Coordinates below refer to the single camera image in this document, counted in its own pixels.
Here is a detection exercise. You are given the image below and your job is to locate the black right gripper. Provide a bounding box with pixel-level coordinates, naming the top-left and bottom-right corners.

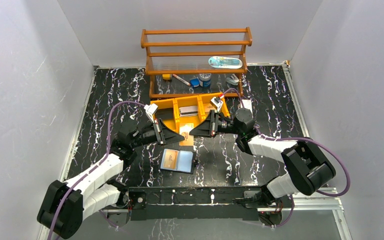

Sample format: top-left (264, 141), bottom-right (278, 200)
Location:
top-left (189, 109), bottom-right (242, 138)

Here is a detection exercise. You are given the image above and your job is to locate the gold vip card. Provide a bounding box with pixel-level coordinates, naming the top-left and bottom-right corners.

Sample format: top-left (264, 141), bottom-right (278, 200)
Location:
top-left (160, 149), bottom-right (179, 170)
top-left (203, 103), bottom-right (217, 114)

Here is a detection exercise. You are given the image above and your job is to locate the black leather card holder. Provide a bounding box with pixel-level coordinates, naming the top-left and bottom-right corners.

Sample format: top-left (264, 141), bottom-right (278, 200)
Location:
top-left (159, 150), bottom-right (196, 174)

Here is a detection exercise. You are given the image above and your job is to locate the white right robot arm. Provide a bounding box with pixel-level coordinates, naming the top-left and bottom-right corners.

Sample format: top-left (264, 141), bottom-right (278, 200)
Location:
top-left (189, 94), bottom-right (336, 207)

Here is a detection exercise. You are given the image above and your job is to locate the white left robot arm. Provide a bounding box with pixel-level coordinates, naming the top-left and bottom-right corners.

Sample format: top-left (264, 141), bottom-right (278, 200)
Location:
top-left (36, 101), bottom-right (185, 240)

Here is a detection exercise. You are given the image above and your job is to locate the black cards stack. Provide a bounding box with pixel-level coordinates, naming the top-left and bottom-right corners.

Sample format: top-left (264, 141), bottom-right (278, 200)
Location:
top-left (155, 108), bottom-right (174, 121)

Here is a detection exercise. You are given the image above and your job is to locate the silver cards stack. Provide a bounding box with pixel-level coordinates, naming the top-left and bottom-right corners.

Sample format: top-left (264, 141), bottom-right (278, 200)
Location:
top-left (179, 105), bottom-right (199, 117)

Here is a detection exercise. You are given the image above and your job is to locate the right yellow plastic bin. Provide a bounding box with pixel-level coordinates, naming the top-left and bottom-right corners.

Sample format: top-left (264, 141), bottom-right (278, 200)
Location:
top-left (199, 92), bottom-right (231, 122)

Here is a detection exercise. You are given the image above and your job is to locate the yellow plastic bin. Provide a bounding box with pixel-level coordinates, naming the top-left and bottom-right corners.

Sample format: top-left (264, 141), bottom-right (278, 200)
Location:
top-left (150, 98), bottom-right (180, 133)
top-left (199, 92), bottom-right (231, 122)
top-left (174, 95), bottom-right (206, 133)

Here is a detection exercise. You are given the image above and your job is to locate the left yellow plastic bin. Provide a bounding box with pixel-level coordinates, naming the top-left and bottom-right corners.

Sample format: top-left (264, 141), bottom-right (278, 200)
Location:
top-left (150, 98), bottom-right (180, 133)

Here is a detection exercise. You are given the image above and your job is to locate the middle yellow plastic bin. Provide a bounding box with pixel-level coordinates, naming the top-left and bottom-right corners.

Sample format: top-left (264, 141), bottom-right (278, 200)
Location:
top-left (174, 95), bottom-right (206, 133)

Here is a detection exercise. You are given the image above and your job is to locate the white small box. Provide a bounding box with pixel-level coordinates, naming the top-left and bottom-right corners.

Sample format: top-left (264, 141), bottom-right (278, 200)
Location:
top-left (241, 99), bottom-right (253, 113)

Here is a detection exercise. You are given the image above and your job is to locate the round tape tin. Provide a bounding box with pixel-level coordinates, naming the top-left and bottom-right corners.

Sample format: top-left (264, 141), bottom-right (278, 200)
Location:
top-left (198, 73), bottom-right (212, 88)

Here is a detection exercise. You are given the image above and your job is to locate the grey stapler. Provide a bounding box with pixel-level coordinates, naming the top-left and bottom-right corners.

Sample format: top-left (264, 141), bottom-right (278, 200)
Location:
top-left (225, 74), bottom-right (240, 86)

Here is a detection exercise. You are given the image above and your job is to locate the small yellow object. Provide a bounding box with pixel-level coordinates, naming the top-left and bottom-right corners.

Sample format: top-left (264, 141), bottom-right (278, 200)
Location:
top-left (161, 73), bottom-right (172, 81)

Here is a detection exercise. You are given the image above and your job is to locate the red white marker pen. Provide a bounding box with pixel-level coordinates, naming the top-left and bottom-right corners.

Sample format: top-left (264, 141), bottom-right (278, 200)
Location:
top-left (172, 73), bottom-right (191, 87)

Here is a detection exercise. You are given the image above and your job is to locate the blue blister pack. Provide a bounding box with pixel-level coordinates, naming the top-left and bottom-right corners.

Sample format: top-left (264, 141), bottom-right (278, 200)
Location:
top-left (208, 56), bottom-right (243, 69)

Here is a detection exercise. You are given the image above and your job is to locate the orange wooden shelf rack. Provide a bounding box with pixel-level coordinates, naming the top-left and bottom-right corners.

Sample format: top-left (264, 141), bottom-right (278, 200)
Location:
top-left (140, 26), bottom-right (253, 99)

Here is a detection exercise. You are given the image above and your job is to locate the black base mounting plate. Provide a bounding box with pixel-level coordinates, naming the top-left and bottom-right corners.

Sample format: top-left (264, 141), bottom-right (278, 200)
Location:
top-left (97, 186), bottom-right (284, 222)

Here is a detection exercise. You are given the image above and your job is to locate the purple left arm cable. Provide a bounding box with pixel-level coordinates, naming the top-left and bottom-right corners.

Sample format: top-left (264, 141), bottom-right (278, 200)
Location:
top-left (47, 100), bottom-right (147, 240)

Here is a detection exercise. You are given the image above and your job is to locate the aluminium frame rail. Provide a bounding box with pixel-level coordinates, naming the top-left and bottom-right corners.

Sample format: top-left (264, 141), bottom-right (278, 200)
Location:
top-left (101, 192), bottom-right (352, 240)

